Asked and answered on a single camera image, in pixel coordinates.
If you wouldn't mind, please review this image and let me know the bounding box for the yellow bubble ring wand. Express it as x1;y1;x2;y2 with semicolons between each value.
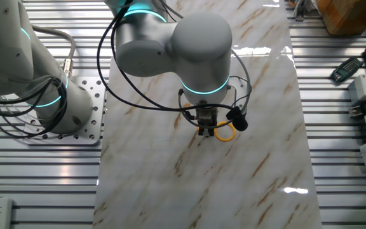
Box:
197;120;236;142

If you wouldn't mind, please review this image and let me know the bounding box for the grey control box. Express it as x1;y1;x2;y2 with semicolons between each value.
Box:
348;73;366;106

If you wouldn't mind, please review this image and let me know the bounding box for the black remote control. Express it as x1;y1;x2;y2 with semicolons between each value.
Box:
330;57;364;83

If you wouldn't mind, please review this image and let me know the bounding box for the marble pattern board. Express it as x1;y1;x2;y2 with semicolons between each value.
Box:
92;0;323;229

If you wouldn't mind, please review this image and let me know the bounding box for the black cable plug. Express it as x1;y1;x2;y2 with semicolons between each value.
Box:
226;106;249;132

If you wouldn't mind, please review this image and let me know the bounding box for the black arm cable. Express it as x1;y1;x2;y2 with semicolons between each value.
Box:
96;0;236;113

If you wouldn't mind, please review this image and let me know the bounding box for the black base cable bundle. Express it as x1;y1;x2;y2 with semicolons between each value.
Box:
0;76;69;139

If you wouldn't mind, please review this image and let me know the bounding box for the brown cardboard box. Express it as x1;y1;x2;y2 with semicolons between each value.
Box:
316;0;366;36

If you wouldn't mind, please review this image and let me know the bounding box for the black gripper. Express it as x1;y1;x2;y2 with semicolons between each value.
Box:
195;107;219;139

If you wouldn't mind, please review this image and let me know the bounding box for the grey base cable with connector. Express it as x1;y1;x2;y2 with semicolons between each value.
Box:
32;25;78;79

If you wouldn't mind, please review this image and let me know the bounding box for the black metal clamp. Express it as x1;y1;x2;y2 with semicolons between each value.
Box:
292;0;309;22

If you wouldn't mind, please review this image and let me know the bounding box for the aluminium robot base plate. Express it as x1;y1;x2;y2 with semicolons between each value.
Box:
20;76;107;146

